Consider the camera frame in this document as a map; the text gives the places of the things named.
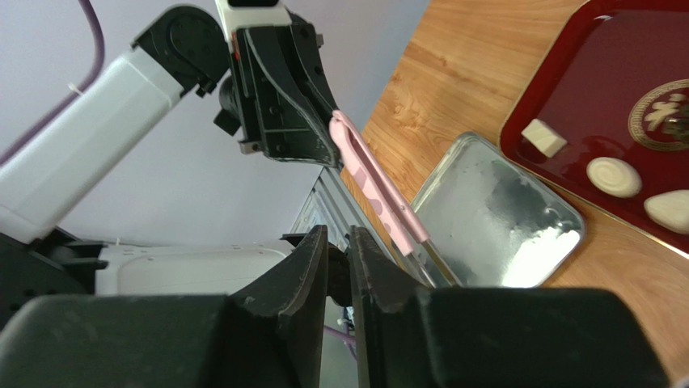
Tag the white rectangular chocolate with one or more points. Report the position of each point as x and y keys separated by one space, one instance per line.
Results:
x=545 y=139

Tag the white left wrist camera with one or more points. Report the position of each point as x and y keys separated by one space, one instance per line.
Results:
x=235 y=15

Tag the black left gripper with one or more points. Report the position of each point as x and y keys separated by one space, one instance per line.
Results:
x=277 y=94

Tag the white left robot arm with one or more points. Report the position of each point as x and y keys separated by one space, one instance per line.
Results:
x=51 y=169

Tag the pink handled metal tongs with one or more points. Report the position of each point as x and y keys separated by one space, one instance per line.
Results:
x=401 y=223

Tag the white oval chocolate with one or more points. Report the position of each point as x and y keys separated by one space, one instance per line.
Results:
x=614 y=177

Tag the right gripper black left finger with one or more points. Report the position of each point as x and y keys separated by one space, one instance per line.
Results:
x=275 y=326

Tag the red lacquer tray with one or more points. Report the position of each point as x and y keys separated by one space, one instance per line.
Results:
x=613 y=84

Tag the white heart chocolate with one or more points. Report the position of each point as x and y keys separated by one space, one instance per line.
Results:
x=670 y=210

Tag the silver tin lid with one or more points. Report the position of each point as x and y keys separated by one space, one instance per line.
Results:
x=493 y=223

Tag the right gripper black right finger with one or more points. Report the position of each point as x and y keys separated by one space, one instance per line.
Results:
x=386 y=318

